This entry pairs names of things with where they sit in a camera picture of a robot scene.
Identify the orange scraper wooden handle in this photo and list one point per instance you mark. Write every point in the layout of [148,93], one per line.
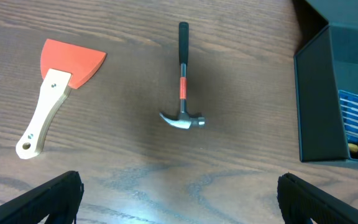
[63,67]

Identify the black open gift box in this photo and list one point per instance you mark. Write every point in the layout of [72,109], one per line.
[325,62]

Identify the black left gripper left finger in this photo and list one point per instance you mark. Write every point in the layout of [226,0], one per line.
[56,201]

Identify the small claw hammer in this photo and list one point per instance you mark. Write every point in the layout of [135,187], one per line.
[184,120]

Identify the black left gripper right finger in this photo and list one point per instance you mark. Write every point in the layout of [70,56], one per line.
[301,202]

